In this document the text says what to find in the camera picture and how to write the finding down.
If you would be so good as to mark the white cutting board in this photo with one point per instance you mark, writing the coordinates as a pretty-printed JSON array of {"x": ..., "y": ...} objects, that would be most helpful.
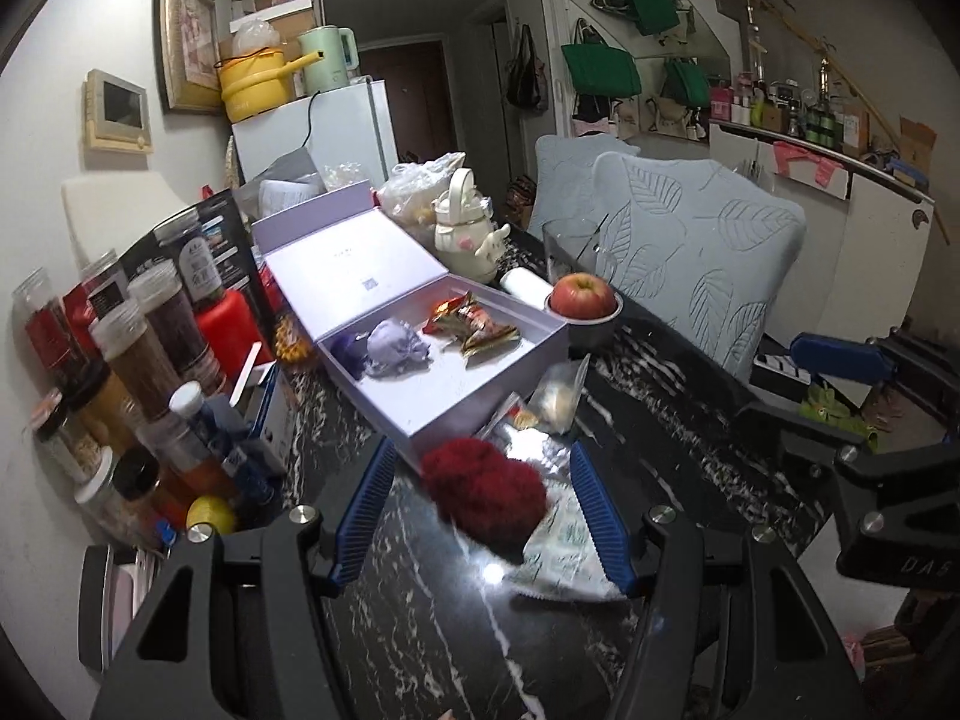
[{"x": 112, "y": 202}]

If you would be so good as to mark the framed picture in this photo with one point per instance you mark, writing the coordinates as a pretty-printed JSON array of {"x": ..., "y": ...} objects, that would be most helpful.
[{"x": 187, "y": 34}]

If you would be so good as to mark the thin brown stick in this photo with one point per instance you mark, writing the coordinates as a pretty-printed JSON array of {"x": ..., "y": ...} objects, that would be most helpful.
[{"x": 598, "y": 236}]

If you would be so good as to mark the red bottle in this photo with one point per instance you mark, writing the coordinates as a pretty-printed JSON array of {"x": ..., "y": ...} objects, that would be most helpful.
[{"x": 225, "y": 337}]

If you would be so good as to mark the dark brown door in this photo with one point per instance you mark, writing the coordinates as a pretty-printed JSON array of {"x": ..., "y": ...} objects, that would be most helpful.
[{"x": 416, "y": 97}]

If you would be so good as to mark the small cardboard box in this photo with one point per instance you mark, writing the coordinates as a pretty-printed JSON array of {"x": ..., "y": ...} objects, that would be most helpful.
[{"x": 916, "y": 142}]

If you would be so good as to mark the white power strip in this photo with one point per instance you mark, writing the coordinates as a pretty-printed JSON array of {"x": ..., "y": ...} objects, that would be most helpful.
[{"x": 780, "y": 369}]

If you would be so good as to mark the dark purple pouch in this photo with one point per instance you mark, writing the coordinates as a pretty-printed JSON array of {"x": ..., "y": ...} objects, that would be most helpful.
[{"x": 349, "y": 352}]

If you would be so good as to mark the lavender satin pouch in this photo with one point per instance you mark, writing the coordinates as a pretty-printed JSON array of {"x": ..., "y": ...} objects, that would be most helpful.
[{"x": 394, "y": 349}]

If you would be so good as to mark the red foil pouch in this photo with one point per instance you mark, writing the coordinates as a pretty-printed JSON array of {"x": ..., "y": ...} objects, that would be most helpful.
[{"x": 90, "y": 292}]

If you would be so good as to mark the white printed packet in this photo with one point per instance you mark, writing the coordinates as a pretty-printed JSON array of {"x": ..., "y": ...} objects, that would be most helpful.
[{"x": 562, "y": 547}]

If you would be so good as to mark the black printed box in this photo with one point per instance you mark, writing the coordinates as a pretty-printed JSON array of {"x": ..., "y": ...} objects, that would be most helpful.
[{"x": 225, "y": 240}]

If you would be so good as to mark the white paper strip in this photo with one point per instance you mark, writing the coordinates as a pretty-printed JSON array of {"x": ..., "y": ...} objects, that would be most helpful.
[{"x": 246, "y": 371}]

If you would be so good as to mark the white fridge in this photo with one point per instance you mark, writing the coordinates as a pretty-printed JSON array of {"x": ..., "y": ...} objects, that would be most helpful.
[{"x": 337, "y": 127}]

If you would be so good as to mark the round woven mat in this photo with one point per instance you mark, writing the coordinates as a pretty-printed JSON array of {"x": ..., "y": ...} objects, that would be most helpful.
[{"x": 236, "y": 165}]

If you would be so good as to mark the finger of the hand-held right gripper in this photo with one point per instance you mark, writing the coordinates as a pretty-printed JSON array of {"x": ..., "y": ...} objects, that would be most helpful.
[
  {"x": 840, "y": 360},
  {"x": 802, "y": 427}
]

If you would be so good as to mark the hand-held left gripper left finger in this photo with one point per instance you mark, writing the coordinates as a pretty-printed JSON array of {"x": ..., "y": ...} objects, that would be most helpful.
[{"x": 364, "y": 517}]

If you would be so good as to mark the green tote bag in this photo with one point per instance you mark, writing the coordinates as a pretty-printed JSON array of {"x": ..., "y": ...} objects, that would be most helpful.
[{"x": 600, "y": 67}]

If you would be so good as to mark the grey plastic mailer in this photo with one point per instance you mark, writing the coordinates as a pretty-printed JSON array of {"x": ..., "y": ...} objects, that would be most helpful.
[{"x": 292, "y": 165}]

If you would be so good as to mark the white paper sheet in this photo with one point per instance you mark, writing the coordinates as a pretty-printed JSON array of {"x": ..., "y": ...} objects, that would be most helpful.
[{"x": 285, "y": 199}]

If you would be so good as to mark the yellow pot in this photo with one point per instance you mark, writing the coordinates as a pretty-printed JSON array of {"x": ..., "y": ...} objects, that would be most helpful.
[{"x": 251, "y": 90}]

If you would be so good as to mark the dark hanging bag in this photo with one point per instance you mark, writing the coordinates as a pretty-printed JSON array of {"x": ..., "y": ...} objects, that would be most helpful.
[{"x": 526, "y": 75}]

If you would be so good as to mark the pink paper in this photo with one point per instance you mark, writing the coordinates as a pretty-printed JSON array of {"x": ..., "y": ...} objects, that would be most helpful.
[{"x": 810, "y": 165}]

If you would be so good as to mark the white curved counter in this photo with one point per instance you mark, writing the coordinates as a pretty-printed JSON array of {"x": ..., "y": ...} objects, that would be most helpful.
[{"x": 862, "y": 240}]

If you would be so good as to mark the blue capped small bottle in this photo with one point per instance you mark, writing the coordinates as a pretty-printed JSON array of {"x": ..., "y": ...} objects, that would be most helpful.
[{"x": 166, "y": 532}]

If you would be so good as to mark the grey case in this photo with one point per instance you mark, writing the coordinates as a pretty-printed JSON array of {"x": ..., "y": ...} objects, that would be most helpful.
[{"x": 94, "y": 607}]

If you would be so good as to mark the blue tube white cap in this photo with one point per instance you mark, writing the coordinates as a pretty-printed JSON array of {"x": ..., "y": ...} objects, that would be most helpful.
[{"x": 210, "y": 427}]

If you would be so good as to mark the yellow snack bag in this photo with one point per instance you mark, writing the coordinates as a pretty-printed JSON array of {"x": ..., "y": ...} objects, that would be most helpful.
[{"x": 292, "y": 341}]

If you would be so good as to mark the beige canvas tote bag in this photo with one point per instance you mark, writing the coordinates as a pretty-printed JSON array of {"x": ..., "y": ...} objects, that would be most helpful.
[{"x": 630, "y": 116}]

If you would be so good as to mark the small grey bowl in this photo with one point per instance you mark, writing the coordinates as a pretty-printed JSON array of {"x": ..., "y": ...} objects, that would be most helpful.
[{"x": 589, "y": 334}]

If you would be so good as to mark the white paper roll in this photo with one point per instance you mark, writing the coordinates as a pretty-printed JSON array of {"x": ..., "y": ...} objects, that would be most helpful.
[{"x": 525, "y": 286}]

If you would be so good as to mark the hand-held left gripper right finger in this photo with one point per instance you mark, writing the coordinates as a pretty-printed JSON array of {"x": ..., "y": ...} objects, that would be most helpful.
[{"x": 604, "y": 521}]

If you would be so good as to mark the blue white carton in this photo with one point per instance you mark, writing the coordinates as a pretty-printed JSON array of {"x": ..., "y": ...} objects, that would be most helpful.
[{"x": 270, "y": 405}]

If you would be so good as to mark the white ceramic teapot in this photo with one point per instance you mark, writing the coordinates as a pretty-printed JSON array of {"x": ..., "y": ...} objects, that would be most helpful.
[{"x": 465, "y": 240}]

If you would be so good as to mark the row of bottles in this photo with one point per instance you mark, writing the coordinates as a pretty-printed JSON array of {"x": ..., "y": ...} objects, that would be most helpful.
[{"x": 821, "y": 127}]

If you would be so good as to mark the brown gold snack packet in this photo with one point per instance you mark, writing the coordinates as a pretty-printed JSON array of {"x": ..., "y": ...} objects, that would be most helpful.
[{"x": 480, "y": 322}]

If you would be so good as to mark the clear zip bag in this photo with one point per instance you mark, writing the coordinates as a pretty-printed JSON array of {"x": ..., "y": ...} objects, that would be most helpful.
[{"x": 559, "y": 397}]

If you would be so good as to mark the glass mug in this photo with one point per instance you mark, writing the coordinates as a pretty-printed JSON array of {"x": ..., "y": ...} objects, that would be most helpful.
[{"x": 566, "y": 247}]

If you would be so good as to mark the red apple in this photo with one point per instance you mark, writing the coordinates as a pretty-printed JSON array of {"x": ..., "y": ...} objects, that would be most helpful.
[{"x": 585, "y": 298}]

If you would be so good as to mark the group of clear food jars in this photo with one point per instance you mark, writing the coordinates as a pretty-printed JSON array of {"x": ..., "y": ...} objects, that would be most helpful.
[{"x": 142, "y": 360}]

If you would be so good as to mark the yellow lemon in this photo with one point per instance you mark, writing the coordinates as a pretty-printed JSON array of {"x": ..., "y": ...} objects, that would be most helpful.
[{"x": 212, "y": 514}]

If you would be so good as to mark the wall intercom panel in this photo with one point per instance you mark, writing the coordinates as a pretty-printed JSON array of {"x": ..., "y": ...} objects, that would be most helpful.
[{"x": 120, "y": 109}]

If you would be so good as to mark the green electric kettle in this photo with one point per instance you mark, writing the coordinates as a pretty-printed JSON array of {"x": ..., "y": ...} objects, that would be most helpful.
[{"x": 322, "y": 60}]

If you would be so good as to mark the brown woven bag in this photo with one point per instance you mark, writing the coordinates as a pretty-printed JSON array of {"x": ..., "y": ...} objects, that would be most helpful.
[{"x": 521, "y": 199}]

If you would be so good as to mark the clear plastic food bag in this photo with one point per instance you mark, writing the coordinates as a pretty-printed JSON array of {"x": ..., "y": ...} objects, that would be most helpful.
[{"x": 416, "y": 187}]

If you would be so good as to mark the leaf patterned chair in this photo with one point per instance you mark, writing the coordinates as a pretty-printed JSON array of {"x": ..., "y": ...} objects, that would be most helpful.
[
  {"x": 562, "y": 172},
  {"x": 697, "y": 240}
]

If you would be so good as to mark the red fuzzy pouch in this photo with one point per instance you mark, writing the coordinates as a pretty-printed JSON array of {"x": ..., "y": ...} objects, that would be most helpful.
[{"x": 480, "y": 487}]

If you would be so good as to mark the lavender gift box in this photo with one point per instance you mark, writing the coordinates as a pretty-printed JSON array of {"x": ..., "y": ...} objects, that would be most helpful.
[{"x": 352, "y": 270}]

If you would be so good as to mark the silver foil packet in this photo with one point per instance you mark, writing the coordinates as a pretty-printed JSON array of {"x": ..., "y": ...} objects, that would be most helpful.
[{"x": 525, "y": 457}]

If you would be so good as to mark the crumpled clear plastic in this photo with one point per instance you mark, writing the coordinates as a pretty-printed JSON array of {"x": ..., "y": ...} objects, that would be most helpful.
[{"x": 255, "y": 37}]

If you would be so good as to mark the clear plastic case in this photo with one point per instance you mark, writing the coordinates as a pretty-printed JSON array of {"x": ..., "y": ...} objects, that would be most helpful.
[{"x": 139, "y": 577}]

